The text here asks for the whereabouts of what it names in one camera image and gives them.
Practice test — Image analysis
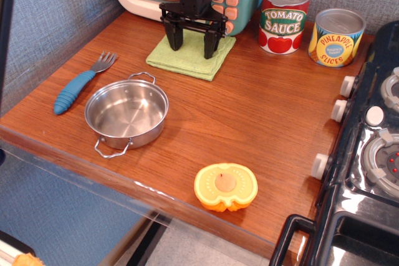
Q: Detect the tomato sauce can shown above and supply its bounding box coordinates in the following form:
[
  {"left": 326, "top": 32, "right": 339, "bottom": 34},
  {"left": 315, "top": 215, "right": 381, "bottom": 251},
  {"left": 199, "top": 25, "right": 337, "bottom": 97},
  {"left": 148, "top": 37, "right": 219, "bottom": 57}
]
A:
[{"left": 258, "top": 0, "right": 310, "bottom": 54}]

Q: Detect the stainless steel pan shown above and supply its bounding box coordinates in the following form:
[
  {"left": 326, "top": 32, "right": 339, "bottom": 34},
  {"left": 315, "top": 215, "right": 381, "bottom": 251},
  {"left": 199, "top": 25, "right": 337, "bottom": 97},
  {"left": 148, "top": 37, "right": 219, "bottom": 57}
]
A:
[{"left": 85, "top": 72, "right": 169, "bottom": 159}]

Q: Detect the white stove knob lower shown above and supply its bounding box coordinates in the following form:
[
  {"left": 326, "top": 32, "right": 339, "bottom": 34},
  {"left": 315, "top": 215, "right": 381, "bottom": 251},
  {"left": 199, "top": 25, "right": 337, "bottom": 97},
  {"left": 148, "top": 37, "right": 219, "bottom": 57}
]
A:
[{"left": 310, "top": 153, "right": 330, "bottom": 180}]

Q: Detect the white stove knob middle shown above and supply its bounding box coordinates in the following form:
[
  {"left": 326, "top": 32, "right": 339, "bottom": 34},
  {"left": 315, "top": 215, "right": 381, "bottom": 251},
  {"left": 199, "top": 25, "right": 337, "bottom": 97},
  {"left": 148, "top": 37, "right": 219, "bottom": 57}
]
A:
[{"left": 330, "top": 100, "right": 347, "bottom": 123}]

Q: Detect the yellow orange toy pumpkin half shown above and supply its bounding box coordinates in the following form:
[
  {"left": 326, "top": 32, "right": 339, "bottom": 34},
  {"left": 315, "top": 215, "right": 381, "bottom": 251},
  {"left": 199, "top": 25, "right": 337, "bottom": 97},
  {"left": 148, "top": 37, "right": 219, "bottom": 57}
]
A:
[{"left": 194, "top": 163, "right": 258, "bottom": 212}]

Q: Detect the black toy stove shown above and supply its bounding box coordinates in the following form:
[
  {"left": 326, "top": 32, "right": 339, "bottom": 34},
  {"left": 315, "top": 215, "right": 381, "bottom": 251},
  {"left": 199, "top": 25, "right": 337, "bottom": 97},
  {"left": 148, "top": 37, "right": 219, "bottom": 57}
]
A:
[{"left": 270, "top": 21, "right": 398, "bottom": 265}]

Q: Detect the blue handled fork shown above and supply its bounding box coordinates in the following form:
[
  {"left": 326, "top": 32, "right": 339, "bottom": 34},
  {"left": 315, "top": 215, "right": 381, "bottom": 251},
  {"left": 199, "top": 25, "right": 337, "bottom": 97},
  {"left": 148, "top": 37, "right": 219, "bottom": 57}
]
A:
[{"left": 53, "top": 51, "right": 117, "bottom": 115}]

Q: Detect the white stove knob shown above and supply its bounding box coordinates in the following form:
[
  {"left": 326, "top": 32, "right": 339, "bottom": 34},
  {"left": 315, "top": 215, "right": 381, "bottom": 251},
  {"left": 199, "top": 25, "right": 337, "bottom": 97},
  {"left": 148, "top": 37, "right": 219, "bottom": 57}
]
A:
[
  {"left": 340, "top": 76, "right": 356, "bottom": 98},
  {"left": 310, "top": 153, "right": 330, "bottom": 180},
  {"left": 330, "top": 100, "right": 347, "bottom": 123}
]

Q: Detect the orange fuzzy object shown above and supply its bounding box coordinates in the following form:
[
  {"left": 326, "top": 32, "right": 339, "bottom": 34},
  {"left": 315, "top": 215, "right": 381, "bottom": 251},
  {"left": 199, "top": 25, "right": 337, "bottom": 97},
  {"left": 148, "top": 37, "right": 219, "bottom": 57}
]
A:
[{"left": 12, "top": 253, "right": 44, "bottom": 266}]

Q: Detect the green cloth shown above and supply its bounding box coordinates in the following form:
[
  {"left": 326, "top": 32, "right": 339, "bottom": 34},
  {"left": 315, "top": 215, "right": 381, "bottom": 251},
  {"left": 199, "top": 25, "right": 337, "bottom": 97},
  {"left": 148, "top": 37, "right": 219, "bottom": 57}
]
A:
[{"left": 146, "top": 30, "right": 236, "bottom": 82}]

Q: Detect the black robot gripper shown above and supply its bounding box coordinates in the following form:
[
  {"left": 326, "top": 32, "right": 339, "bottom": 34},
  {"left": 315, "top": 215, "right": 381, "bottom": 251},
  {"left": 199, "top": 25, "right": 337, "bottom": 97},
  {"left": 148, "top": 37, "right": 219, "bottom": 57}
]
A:
[{"left": 160, "top": 0, "right": 228, "bottom": 59}]

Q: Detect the pineapple slices can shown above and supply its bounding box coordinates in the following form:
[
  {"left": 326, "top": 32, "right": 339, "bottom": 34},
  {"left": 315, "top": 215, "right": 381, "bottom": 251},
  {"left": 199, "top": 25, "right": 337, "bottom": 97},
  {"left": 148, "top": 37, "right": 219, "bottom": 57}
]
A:
[{"left": 308, "top": 8, "right": 366, "bottom": 67}]

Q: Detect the white stove knob upper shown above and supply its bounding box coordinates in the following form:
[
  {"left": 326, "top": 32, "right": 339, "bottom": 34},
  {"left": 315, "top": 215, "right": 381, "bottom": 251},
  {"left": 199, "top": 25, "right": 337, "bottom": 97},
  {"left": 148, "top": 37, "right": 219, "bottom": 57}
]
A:
[{"left": 340, "top": 76, "right": 356, "bottom": 98}]

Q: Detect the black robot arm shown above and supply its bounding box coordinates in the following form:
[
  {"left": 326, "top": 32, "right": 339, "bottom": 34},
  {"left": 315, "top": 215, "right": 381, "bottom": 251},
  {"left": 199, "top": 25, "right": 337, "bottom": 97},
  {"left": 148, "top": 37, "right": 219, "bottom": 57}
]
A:
[{"left": 160, "top": 0, "right": 228, "bottom": 59}]

